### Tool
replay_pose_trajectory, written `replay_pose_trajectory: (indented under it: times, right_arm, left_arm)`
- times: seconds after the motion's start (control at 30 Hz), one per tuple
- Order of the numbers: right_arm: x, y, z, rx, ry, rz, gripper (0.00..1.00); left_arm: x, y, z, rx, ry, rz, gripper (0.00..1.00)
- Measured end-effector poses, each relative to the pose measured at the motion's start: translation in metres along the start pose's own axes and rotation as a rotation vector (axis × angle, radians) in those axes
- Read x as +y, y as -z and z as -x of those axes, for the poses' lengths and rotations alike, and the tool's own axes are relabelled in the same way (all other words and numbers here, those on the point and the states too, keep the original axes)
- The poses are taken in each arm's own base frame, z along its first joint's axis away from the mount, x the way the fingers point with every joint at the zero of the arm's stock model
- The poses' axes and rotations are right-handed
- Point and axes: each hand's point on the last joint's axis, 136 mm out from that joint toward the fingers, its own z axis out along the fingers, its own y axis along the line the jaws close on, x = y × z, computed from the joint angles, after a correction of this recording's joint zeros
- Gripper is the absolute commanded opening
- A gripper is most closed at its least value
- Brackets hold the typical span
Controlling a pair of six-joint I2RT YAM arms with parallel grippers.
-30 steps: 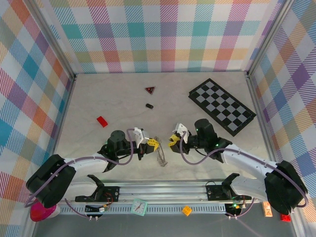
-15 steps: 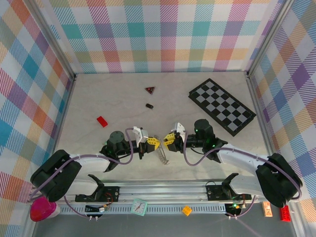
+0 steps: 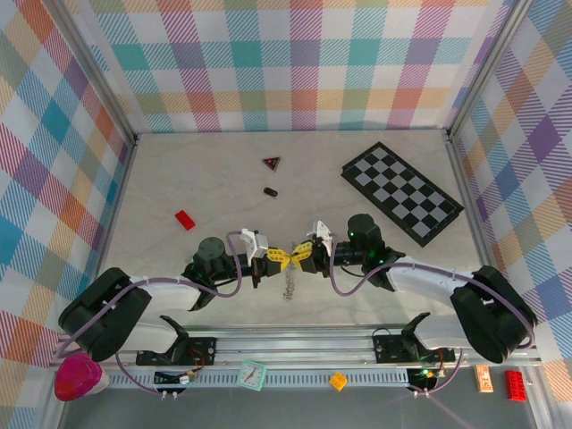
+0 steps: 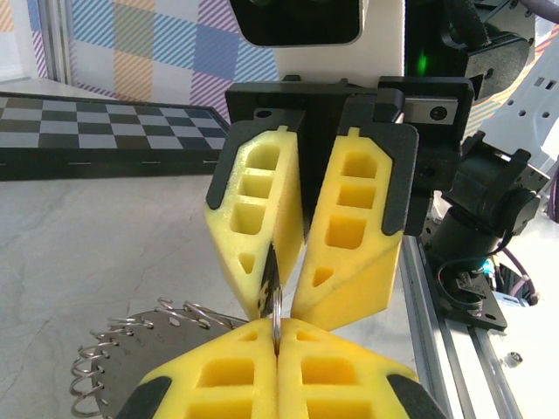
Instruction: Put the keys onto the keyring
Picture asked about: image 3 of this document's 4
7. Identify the slotted grey cable duct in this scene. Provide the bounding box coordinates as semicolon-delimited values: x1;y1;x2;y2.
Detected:
105;368;442;390

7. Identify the black grey chessboard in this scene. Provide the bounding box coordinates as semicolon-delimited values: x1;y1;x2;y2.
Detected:
341;141;465;246

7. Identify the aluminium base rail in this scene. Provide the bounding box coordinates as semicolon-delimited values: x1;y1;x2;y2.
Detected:
53;324;544;370

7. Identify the red toy brick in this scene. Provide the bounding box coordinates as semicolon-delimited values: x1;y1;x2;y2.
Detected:
504;369;528;403

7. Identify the aluminium frame post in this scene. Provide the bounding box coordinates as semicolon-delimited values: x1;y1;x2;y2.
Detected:
42;0;139;147
444;0;535;142

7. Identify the pink cup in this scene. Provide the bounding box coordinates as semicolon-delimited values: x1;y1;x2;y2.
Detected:
53;352;110;402

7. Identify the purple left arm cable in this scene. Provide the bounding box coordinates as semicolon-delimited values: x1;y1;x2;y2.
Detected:
53;231;251;397

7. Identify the red block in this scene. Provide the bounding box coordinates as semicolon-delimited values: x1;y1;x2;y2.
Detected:
173;209;197;231

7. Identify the teal toy clock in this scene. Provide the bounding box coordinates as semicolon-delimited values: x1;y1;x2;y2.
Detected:
236;359;268;393

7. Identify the metal keyring bunch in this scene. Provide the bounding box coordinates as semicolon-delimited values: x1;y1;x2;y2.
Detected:
281;240;302;303

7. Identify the aluminium frame side rail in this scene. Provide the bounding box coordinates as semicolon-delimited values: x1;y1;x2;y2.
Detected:
91;132;140;273
444;128;558;429

